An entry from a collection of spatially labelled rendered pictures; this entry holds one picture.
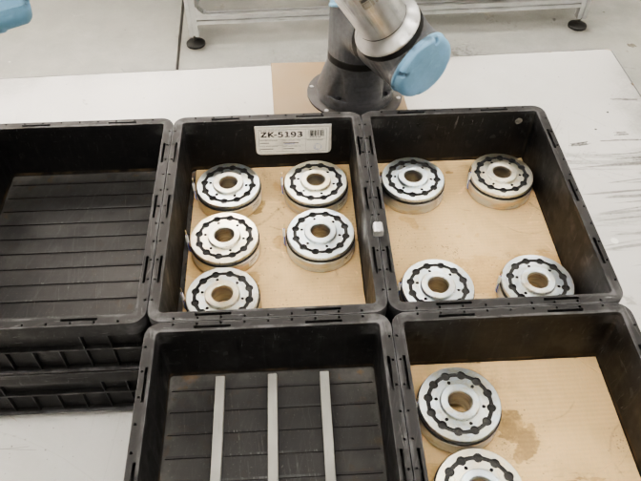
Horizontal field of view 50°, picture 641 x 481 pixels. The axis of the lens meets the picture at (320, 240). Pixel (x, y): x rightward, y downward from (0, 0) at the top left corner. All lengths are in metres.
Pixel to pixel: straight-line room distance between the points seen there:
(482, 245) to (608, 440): 0.33
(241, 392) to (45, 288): 0.34
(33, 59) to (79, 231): 2.07
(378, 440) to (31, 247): 0.60
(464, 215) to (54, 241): 0.64
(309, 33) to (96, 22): 0.95
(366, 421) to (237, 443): 0.16
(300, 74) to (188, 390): 0.76
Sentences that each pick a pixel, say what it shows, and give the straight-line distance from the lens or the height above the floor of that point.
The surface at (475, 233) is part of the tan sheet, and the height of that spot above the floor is 0.83.
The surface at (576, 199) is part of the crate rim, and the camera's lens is 1.06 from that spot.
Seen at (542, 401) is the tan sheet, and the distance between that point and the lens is 0.94.
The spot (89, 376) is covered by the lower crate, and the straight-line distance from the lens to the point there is 0.99.
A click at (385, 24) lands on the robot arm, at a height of 1.05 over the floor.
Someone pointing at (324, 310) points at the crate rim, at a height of 0.93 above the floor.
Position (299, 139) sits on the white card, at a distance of 1.14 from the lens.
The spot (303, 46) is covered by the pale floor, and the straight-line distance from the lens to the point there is 3.01.
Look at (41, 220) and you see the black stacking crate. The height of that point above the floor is 0.83.
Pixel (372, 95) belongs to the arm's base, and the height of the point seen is 0.83.
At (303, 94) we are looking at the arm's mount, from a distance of 1.39.
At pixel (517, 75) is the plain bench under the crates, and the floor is 0.70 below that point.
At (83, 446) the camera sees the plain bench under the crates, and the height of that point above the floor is 0.70.
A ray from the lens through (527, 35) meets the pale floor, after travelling 3.20.
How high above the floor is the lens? 1.62
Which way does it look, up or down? 48 degrees down
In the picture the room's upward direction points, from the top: straight up
